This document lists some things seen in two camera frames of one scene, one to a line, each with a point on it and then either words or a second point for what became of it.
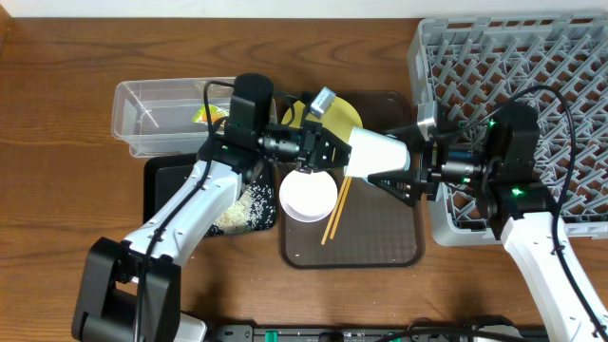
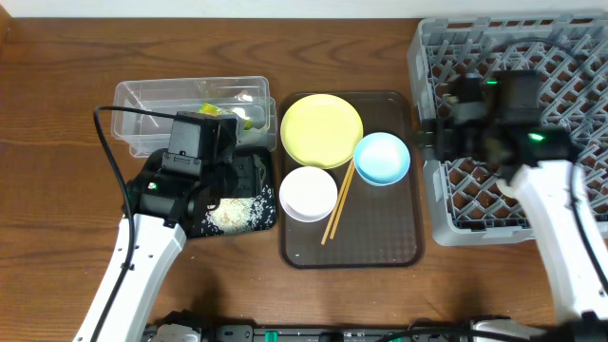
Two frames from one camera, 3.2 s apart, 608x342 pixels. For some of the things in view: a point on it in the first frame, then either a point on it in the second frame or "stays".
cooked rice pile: [255, 209] stays
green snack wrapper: [215, 113] stays
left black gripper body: [311, 149] to [248, 173]
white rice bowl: [308, 198] stays
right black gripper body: [425, 173] to [431, 145]
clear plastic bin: [155, 117] stays
